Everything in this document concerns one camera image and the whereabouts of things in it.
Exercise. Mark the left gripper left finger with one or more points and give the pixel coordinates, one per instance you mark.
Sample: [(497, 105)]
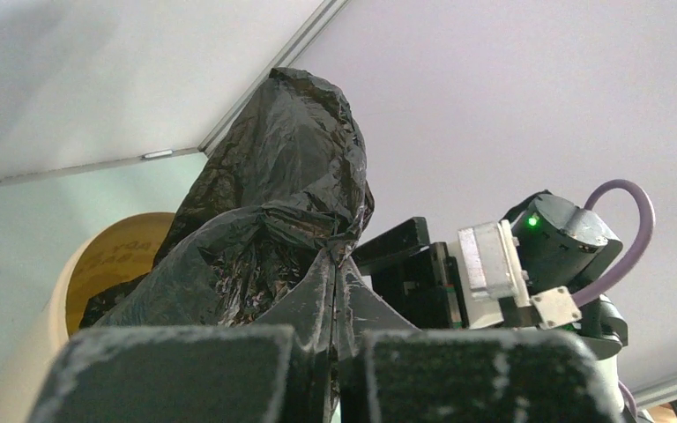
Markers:
[(276, 369)]

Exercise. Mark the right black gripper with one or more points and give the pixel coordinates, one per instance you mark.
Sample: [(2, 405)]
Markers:
[(560, 244)]

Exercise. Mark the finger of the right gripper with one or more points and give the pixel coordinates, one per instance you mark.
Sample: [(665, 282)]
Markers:
[(391, 247)]

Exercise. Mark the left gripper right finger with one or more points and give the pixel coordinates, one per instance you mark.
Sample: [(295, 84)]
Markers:
[(391, 371)]

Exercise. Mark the black trash bag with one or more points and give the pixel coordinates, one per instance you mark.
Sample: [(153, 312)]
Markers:
[(288, 180)]

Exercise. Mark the beige plastic trash bin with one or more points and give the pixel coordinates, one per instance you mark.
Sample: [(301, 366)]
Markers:
[(117, 254)]

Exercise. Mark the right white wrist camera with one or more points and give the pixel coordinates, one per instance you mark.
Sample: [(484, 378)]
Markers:
[(493, 283)]

